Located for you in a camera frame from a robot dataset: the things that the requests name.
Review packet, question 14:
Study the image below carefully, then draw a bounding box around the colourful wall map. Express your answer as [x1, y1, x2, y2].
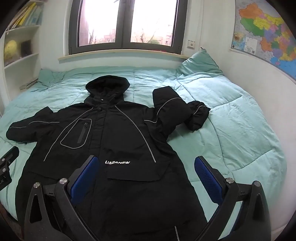
[229, 0, 296, 80]

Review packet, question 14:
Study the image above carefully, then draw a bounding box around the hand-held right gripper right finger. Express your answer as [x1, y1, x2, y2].
[194, 156, 271, 241]

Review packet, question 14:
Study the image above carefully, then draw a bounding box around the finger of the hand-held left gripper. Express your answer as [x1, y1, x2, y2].
[0, 167, 12, 190]
[0, 146, 19, 166]

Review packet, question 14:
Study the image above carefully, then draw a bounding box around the wooden window sill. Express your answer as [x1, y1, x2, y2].
[58, 48, 189, 62]

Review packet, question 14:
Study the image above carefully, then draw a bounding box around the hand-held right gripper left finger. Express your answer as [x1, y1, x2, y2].
[24, 155, 103, 241]

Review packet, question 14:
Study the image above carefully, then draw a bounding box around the dark framed window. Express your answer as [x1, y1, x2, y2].
[69, 0, 188, 55]

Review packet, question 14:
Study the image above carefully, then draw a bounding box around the teal pillow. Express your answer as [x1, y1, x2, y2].
[37, 68, 66, 86]
[176, 49, 223, 76]

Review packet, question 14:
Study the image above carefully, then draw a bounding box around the black hooded jacket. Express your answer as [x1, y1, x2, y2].
[6, 75, 211, 241]

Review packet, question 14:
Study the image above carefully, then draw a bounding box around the teal quilt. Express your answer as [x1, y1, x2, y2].
[0, 66, 288, 241]

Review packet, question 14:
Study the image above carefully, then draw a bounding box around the yellow plush toy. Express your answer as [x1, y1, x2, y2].
[4, 40, 20, 62]

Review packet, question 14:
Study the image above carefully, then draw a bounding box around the white bookshelf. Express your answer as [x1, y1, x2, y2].
[0, 0, 45, 112]

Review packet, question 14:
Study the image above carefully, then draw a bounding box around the row of books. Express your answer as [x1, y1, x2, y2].
[9, 2, 43, 29]

